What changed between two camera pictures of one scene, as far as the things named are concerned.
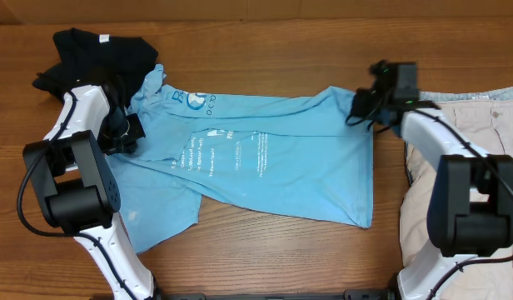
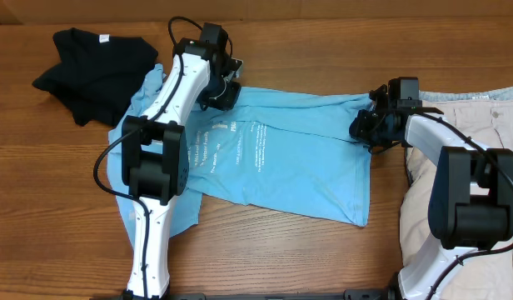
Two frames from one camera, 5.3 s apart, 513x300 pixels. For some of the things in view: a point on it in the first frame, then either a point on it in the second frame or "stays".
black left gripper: (131, 131) -> (225, 97)
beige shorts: (490, 119) stays
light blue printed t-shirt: (305, 153) stays
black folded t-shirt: (87, 56) stays
